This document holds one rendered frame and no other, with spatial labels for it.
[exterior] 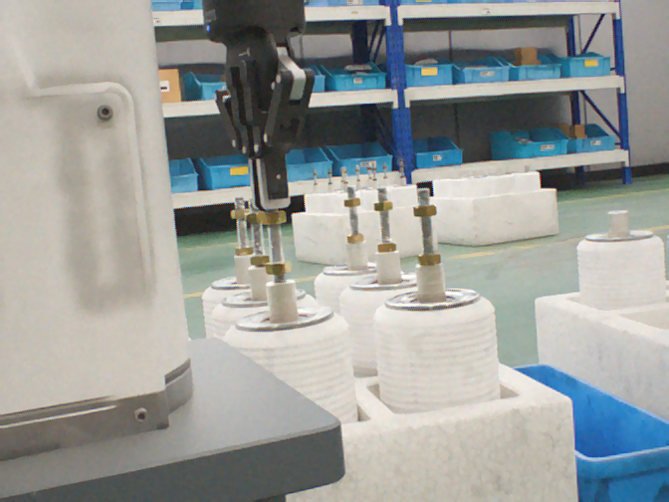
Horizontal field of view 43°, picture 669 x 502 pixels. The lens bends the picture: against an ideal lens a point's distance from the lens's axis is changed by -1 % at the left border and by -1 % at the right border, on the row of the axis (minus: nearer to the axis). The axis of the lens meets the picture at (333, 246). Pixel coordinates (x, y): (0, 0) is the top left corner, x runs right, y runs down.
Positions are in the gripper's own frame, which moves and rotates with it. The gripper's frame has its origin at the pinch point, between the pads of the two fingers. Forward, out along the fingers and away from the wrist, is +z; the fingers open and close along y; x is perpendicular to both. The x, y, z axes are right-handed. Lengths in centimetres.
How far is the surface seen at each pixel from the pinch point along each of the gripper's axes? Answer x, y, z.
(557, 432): 15.3, 12.8, 19.9
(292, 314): 0.3, 1.2, 9.9
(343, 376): 2.6, 4.2, 14.6
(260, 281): 3.2, -10.3, 8.8
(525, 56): 402, -402, -64
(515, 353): 72, -56, 35
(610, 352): 37.6, -2.3, 20.4
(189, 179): 153, -428, 3
